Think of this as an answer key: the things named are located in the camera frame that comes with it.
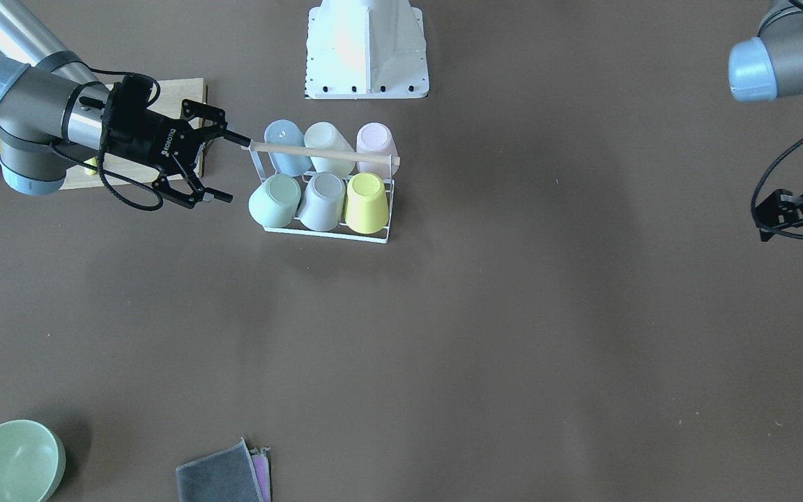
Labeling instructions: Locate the grey folded cloth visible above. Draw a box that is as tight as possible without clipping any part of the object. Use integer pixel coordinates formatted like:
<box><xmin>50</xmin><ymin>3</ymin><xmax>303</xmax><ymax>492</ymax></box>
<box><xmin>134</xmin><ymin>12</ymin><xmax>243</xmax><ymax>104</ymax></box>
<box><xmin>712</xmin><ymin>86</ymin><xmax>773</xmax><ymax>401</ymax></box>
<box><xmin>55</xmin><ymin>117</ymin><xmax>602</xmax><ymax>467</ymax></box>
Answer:
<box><xmin>175</xmin><ymin>441</ymin><xmax>259</xmax><ymax>501</ymax></box>

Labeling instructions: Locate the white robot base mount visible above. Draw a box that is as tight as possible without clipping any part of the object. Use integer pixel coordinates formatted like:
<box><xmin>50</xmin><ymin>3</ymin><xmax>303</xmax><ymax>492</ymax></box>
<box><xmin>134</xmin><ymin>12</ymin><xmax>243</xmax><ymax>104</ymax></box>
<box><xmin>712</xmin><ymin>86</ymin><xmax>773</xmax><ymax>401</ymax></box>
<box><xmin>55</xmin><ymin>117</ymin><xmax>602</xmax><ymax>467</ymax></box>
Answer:
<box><xmin>304</xmin><ymin>1</ymin><xmax>430</xmax><ymax>100</ymax></box>

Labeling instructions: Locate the pink cup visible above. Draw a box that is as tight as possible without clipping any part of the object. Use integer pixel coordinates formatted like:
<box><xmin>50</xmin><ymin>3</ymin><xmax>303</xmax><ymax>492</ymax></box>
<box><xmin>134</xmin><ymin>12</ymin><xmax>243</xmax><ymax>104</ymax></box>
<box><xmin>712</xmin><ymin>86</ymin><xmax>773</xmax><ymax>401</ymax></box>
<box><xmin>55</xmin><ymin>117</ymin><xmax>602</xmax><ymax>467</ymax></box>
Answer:
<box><xmin>356</xmin><ymin>123</ymin><xmax>399</xmax><ymax>180</ymax></box>

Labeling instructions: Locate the light blue cup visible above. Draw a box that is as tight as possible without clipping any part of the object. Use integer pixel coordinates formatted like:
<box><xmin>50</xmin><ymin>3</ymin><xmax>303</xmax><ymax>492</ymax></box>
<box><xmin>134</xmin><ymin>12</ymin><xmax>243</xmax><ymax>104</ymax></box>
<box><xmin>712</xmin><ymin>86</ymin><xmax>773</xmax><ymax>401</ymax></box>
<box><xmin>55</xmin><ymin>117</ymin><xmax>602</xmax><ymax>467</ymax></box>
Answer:
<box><xmin>263</xmin><ymin>119</ymin><xmax>314</xmax><ymax>178</ymax></box>

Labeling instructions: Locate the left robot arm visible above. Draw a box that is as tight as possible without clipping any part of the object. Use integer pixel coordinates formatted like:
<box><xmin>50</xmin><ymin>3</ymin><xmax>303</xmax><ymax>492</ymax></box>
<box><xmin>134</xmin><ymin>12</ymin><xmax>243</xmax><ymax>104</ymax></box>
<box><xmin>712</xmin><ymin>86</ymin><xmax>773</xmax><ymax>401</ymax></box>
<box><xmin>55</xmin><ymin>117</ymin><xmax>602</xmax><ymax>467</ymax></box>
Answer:
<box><xmin>727</xmin><ymin>1</ymin><xmax>803</xmax><ymax>242</ymax></box>

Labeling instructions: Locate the grey cup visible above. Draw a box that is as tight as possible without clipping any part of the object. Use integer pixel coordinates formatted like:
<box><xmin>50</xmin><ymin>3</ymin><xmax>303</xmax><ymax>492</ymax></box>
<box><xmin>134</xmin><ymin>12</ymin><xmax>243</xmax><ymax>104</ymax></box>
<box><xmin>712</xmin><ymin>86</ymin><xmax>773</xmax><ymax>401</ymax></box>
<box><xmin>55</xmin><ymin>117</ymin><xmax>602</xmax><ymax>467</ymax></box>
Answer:
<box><xmin>299</xmin><ymin>172</ymin><xmax>346</xmax><ymax>232</ymax></box>

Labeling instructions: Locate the mint green cup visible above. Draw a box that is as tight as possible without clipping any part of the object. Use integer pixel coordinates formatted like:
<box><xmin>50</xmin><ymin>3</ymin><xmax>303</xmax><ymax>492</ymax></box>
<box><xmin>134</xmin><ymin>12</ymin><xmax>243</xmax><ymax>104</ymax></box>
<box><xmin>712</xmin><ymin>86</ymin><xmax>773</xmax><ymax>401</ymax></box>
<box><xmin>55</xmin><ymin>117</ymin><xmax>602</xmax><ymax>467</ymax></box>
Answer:
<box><xmin>248</xmin><ymin>174</ymin><xmax>302</xmax><ymax>228</ymax></box>

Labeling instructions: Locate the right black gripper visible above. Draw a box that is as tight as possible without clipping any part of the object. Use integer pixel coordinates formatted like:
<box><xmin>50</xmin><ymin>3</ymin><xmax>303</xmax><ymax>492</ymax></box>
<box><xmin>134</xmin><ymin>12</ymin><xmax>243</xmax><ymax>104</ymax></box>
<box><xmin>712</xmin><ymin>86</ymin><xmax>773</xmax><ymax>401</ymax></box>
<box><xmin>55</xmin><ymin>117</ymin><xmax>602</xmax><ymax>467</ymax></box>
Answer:
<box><xmin>102</xmin><ymin>74</ymin><xmax>252</xmax><ymax>209</ymax></box>

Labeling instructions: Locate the wooden cutting board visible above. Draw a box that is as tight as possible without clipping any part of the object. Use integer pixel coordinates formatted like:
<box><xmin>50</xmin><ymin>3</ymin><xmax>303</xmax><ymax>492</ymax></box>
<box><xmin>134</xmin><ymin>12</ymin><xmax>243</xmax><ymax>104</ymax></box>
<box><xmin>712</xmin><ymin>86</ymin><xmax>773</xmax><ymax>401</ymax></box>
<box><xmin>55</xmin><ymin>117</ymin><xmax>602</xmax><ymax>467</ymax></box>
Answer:
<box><xmin>61</xmin><ymin>77</ymin><xmax>207</xmax><ymax>190</ymax></box>

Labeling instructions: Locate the white wire cup rack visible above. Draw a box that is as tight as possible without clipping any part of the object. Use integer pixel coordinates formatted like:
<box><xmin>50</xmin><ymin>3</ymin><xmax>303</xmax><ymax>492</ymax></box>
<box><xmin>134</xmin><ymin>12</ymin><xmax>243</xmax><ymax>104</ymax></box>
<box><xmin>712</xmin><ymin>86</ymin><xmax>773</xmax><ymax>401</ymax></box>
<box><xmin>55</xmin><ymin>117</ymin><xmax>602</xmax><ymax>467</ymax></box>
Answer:
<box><xmin>245</xmin><ymin>141</ymin><xmax>401</xmax><ymax>244</ymax></box>

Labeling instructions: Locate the yellow cup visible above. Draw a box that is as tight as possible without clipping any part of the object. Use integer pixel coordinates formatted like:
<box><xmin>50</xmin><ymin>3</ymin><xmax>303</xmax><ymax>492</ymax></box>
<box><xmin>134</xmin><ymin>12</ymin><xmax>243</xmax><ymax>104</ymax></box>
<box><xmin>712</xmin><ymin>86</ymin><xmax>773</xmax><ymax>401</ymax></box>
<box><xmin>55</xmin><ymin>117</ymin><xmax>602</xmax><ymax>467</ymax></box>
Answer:
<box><xmin>344</xmin><ymin>172</ymin><xmax>389</xmax><ymax>235</ymax></box>

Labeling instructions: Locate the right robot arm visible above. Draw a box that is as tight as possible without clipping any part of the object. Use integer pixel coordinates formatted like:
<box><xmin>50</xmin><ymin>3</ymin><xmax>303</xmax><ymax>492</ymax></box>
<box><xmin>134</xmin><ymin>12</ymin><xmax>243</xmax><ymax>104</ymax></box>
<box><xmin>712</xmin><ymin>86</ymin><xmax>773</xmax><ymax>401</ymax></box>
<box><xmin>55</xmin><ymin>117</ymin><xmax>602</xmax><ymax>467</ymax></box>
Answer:
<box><xmin>0</xmin><ymin>1</ymin><xmax>252</xmax><ymax>212</ymax></box>

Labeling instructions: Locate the green bowl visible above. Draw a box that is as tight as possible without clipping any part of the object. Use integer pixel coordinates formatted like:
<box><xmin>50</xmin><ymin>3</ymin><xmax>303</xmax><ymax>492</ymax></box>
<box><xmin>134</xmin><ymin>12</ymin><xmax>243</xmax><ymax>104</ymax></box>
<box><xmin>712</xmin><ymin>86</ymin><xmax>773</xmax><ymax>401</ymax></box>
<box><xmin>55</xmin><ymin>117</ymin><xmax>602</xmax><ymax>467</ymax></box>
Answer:
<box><xmin>0</xmin><ymin>419</ymin><xmax>66</xmax><ymax>501</ymax></box>

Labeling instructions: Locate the purple cloth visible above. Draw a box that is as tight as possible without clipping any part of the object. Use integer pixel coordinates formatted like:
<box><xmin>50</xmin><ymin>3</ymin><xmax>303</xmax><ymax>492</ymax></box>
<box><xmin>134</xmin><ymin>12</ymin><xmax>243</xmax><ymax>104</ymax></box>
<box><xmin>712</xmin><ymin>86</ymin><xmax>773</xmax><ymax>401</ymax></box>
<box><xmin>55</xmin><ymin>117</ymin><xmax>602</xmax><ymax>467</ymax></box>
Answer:
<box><xmin>250</xmin><ymin>448</ymin><xmax>272</xmax><ymax>502</ymax></box>

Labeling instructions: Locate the yellow plastic knife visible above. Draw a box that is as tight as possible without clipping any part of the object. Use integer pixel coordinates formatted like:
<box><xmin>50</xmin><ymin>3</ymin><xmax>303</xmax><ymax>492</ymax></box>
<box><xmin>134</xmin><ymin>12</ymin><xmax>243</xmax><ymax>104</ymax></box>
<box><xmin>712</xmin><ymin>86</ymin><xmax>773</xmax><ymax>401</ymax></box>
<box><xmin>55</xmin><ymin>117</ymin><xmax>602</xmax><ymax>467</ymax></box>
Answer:
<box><xmin>84</xmin><ymin>158</ymin><xmax>98</xmax><ymax>176</ymax></box>

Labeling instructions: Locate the cream white cup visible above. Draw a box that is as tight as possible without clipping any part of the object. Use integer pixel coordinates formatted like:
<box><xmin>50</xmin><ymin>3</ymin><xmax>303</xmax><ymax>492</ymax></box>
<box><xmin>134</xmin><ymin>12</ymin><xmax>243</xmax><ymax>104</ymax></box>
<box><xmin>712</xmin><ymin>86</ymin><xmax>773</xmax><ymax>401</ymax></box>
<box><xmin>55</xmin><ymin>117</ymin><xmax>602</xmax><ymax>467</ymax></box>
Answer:
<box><xmin>304</xmin><ymin>121</ymin><xmax>356</xmax><ymax>180</ymax></box>

